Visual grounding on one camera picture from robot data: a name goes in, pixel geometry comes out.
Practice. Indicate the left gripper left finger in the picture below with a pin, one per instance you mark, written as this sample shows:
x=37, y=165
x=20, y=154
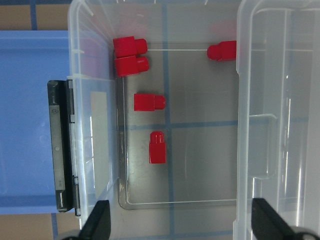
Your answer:
x=98, y=224

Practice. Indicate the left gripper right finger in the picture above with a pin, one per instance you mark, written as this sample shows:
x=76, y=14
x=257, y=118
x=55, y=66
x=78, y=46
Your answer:
x=267, y=224

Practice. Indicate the red block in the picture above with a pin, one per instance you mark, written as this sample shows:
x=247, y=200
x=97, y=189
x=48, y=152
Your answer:
x=146, y=102
x=131, y=65
x=129, y=46
x=223, y=51
x=157, y=148

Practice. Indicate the clear plastic box lid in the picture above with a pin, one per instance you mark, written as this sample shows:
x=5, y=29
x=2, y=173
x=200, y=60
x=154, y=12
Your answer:
x=278, y=138

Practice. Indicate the clear plastic storage box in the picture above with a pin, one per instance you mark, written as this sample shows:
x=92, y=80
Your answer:
x=193, y=196

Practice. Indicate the blue plastic tray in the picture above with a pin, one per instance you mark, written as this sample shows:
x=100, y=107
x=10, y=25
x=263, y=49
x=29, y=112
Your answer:
x=28, y=60

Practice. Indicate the black box latch handle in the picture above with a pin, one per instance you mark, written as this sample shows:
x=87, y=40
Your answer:
x=61, y=119

